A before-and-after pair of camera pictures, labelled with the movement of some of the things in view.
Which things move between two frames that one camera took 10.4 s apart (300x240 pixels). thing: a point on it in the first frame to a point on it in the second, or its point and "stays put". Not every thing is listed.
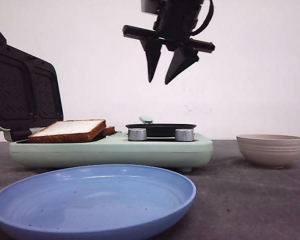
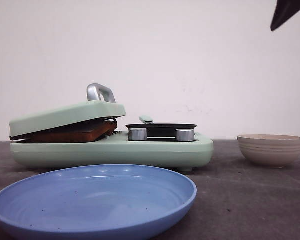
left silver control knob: (137, 134) stays put
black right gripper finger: (153, 49) to (285, 9)
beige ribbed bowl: (270, 151) stays put
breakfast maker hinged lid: (24, 89) to (101, 105)
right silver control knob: (184, 135) stays put
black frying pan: (159, 130) stays put
